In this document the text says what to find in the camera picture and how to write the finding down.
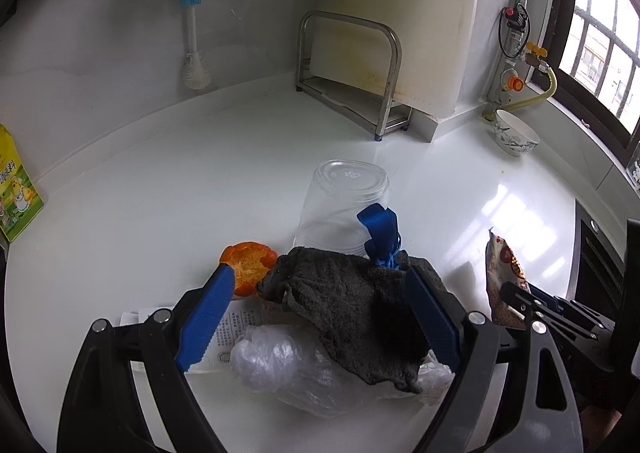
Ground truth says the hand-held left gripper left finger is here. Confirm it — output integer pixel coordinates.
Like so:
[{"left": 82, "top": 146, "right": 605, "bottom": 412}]
[{"left": 56, "top": 264, "right": 236, "bottom": 453}]

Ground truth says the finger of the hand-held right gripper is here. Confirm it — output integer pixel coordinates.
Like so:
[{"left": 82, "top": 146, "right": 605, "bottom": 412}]
[
  {"left": 527, "top": 283, "right": 618, "bottom": 331},
  {"left": 499, "top": 281, "right": 596, "bottom": 341}
]

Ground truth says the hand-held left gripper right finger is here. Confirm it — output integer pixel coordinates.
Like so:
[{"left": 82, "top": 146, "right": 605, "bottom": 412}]
[{"left": 404, "top": 264, "right": 586, "bottom": 453}]

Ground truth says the printed snack packet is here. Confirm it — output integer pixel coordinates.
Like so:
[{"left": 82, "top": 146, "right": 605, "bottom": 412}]
[{"left": 485, "top": 227, "right": 532, "bottom": 330}]

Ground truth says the white printed paper leaflet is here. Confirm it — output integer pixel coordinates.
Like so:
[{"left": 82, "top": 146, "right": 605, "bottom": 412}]
[{"left": 120, "top": 298, "right": 273, "bottom": 376}]

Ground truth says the orange peel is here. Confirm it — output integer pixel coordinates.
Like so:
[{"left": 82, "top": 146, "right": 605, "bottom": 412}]
[{"left": 218, "top": 241, "right": 278, "bottom": 300}]

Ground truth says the grey towel cloth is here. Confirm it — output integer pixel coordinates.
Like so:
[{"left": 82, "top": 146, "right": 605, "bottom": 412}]
[{"left": 256, "top": 246, "right": 453, "bottom": 394}]

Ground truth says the clear plastic bag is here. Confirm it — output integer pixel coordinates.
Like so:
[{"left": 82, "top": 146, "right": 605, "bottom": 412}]
[{"left": 230, "top": 323, "right": 457, "bottom": 419}]

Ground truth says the blue strap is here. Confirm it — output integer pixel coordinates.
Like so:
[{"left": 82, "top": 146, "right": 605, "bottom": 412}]
[{"left": 356, "top": 204, "right": 408, "bottom": 270}]

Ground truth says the clear plastic cup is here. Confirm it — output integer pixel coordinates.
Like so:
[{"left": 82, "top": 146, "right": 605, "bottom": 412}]
[{"left": 292, "top": 159, "right": 391, "bottom": 259}]

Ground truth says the black stove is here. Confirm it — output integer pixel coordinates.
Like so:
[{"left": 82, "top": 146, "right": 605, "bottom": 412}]
[{"left": 570, "top": 198, "right": 640, "bottom": 319}]

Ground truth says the white patterned bowl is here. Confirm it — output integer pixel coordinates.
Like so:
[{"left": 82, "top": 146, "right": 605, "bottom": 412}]
[{"left": 494, "top": 109, "right": 542, "bottom": 157}]

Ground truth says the yellow green carton box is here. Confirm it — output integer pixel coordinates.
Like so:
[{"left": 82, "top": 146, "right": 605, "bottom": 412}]
[{"left": 0, "top": 124, "right": 45, "bottom": 243}]

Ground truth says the metal rack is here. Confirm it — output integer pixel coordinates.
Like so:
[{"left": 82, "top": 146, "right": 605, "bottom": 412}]
[{"left": 295, "top": 11, "right": 414, "bottom": 141}]

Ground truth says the dark framed window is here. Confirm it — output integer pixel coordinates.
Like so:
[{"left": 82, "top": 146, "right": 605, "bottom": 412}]
[{"left": 545, "top": 0, "right": 640, "bottom": 154}]

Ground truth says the gas shutoff device red button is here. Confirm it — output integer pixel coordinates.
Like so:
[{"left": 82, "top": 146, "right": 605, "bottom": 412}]
[{"left": 499, "top": 3, "right": 531, "bottom": 58}]

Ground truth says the white bottle brush blue collar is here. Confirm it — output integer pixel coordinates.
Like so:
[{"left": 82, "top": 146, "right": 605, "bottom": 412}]
[{"left": 177, "top": 0, "right": 213, "bottom": 91}]

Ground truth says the white cutting board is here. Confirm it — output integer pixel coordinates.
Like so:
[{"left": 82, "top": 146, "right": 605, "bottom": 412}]
[{"left": 317, "top": 0, "right": 493, "bottom": 116}]

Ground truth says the yellow handled gas valve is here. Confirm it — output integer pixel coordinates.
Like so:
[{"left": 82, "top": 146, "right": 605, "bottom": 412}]
[{"left": 522, "top": 42, "right": 549, "bottom": 70}]

